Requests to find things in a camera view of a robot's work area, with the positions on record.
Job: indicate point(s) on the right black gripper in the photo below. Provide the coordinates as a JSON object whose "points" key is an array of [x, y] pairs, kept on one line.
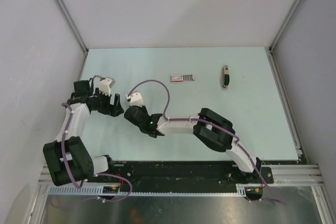
{"points": [[144, 108]]}

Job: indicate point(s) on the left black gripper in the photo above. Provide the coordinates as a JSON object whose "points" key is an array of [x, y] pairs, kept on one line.
{"points": [[111, 109]]}

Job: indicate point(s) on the red staple box with tray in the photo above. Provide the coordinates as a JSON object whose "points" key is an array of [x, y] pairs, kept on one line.
{"points": [[182, 78]]}

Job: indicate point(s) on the black silver stapler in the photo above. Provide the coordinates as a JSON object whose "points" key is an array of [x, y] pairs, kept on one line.
{"points": [[225, 78]]}

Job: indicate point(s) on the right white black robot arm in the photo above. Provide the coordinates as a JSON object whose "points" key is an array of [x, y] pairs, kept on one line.
{"points": [[213, 130]]}

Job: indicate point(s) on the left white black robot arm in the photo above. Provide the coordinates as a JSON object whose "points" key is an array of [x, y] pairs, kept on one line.
{"points": [[66, 157]]}

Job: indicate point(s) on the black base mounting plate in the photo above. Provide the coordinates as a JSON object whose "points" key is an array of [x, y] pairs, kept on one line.
{"points": [[181, 177]]}

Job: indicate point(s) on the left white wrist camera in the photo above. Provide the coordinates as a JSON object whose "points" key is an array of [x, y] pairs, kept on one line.
{"points": [[105, 86]]}

